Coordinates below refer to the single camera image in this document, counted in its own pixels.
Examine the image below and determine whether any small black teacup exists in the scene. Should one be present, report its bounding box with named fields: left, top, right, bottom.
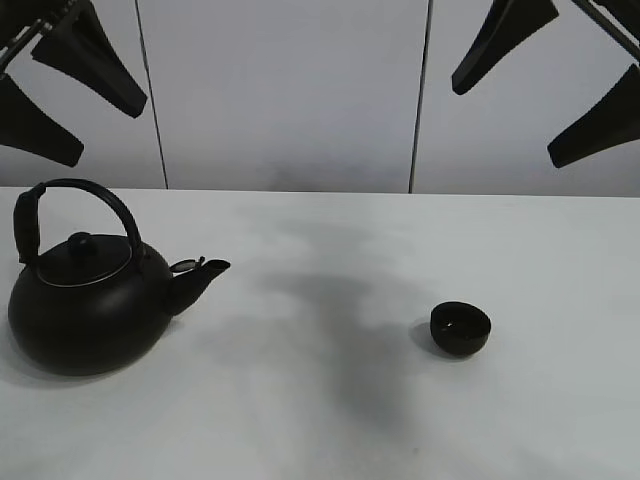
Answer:
left=429, top=301, right=492, bottom=357

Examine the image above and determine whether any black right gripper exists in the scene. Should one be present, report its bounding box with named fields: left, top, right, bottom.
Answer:
left=451, top=0, right=640, bottom=169

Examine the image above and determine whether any black round teapot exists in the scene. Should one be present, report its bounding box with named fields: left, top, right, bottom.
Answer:
left=8, top=178, right=231, bottom=376

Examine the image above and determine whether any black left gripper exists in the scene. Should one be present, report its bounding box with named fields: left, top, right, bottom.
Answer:
left=1, top=0, right=147, bottom=167

